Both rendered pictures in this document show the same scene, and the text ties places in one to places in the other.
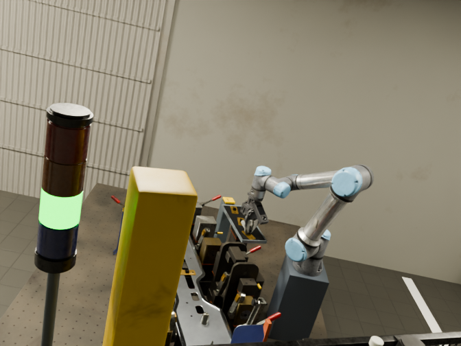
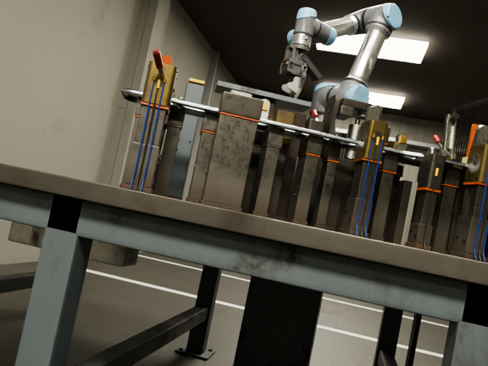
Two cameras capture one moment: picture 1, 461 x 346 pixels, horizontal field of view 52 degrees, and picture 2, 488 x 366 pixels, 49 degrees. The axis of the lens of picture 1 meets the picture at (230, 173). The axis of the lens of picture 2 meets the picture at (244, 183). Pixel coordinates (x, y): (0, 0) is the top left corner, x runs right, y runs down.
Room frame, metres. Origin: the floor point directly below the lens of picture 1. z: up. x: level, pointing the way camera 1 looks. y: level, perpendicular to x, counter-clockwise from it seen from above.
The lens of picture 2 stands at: (1.68, 1.89, 0.70)
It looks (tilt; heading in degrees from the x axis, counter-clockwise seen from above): 3 degrees up; 286
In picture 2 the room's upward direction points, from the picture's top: 12 degrees clockwise
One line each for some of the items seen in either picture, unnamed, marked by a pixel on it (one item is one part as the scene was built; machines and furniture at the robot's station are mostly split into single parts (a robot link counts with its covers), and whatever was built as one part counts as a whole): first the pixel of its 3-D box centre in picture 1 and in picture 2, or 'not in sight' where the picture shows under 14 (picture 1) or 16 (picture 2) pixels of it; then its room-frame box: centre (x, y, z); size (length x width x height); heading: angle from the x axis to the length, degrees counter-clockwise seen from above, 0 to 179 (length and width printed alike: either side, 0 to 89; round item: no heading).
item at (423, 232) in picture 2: not in sight; (428, 202); (1.58, 0.15, 0.84); 0.10 x 0.05 x 0.29; 113
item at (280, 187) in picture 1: (279, 187); (319, 33); (2.09, -0.25, 1.47); 0.11 x 0.11 x 0.08; 53
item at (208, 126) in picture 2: not in sight; (202, 158); (2.29, 0.25, 0.84); 0.12 x 0.05 x 0.29; 113
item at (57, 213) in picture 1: (60, 204); not in sight; (0.71, 0.27, 1.90); 0.07 x 0.07 x 0.06
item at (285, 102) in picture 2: (243, 222); (261, 96); (2.25, -0.13, 1.16); 0.37 x 0.14 x 0.02; 23
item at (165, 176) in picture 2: not in sight; (169, 151); (2.39, 0.29, 0.84); 0.05 x 0.05 x 0.29; 23
